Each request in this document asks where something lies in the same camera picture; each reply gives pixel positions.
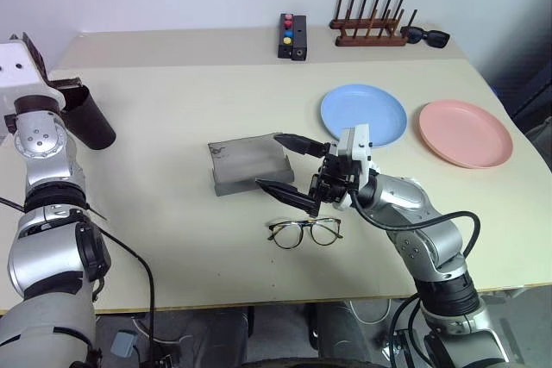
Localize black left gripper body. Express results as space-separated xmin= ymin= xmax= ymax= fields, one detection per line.
xmin=20 ymin=31 xmax=55 ymax=84

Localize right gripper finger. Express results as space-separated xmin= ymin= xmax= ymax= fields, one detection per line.
xmin=254 ymin=178 xmax=320 ymax=218
xmin=273 ymin=132 xmax=329 ymax=159

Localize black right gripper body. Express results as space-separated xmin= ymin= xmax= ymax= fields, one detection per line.
xmin=308 ymin=141 xmax=360 ymax=217

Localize dark brown cup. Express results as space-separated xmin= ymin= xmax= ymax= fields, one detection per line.
xmin=59 ymin=84 xmax=117 ymax=151

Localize grey open glasses case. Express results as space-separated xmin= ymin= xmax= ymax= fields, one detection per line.
xmin=206 ymin=131 xmax=297 ymax=198

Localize tortoiseshell round eyeglasses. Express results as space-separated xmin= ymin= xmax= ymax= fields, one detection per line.
xmin=266 ymin=217 xmax=345 ymax=251

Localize light blue plate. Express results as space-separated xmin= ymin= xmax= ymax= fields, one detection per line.
xmin=319 ymin=84 xmax=409 ymax=150

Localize black marker holder box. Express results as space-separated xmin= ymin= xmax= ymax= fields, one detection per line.
xmin=277 ymin=12 xmax=296 ymax=60

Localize dark wooden plate rack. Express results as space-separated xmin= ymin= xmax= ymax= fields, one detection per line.
xmin=329 ymin=0 xmax=419 ymax=48

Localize pink plate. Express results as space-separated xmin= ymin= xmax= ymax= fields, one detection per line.
xmin=417 ymin=99 xmax=515 ymax=170

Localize dark rounded shape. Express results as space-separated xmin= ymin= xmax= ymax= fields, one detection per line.
xmin=304 ymin=300 xmax=374 ymax=368

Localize black sunglasses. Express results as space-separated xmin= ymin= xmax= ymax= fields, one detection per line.
xmin=399 ymin=26 xmax=451 ymax=50

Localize dark blue background object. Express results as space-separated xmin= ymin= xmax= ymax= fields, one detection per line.
xmin=489 ymin=59 xmax=552 ymax=173

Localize small blue-grey box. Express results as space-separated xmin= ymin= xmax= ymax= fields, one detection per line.
xmin=110 ymin=329 xmax=139 ymax=357

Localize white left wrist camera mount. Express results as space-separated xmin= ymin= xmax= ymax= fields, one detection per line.
xmin=0 ymin=40 xmax=66 ymax=115

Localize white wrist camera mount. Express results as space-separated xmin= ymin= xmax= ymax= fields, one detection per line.
xmin=335 ymin=123 xmax=382 ymax=210
xmin=0 ymin=40 xmax=66 ymax=115

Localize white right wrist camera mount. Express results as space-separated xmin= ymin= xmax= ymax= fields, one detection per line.
xmin=335 ymin=123 xmax=382 ymax=210

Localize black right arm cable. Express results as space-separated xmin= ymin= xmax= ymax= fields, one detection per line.
xmin=348 ymin=186 xmax=483 ymax=258

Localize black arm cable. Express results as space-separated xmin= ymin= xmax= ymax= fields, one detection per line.
xmin=348 ymin=186 xmax=483 ymax=258
xmin=0 ymin=196 xmax=157 ymax=368

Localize thin white cable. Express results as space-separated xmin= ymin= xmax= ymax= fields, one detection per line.
xmin=349 ymin=297 xmax=392 ymax=325

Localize black cable under table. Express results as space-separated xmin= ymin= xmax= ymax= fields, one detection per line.
xmin=387 ymin=294 xmax=435 ymax=368

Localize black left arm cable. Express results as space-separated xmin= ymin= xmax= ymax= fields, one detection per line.
xmin=0 ymin=196 xmax=157 ymax=368

